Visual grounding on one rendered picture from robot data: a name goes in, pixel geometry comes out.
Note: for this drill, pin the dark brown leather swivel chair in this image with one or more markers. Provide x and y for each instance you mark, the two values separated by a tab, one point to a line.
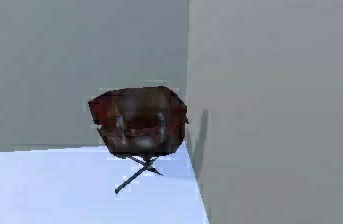
139	123

